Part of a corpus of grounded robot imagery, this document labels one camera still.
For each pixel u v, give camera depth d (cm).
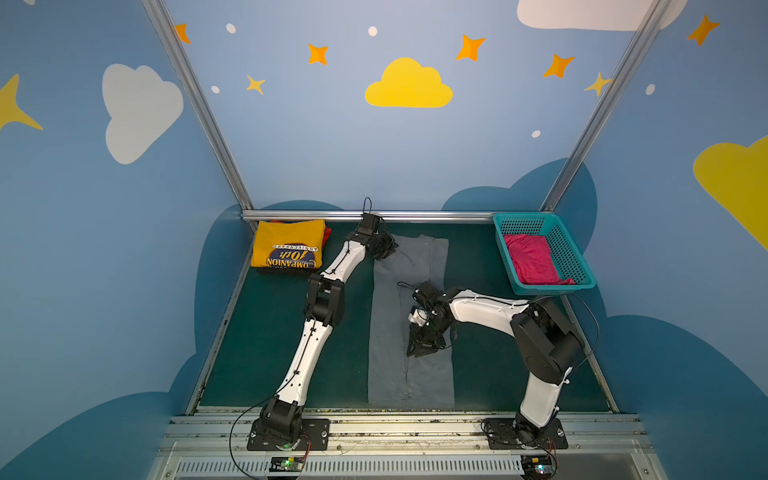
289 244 105
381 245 103
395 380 84
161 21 69
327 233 116
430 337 78
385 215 135
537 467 71
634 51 75
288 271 102
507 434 75
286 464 71
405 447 73
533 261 108
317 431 76
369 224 96
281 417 65
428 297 77
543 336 50
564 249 107
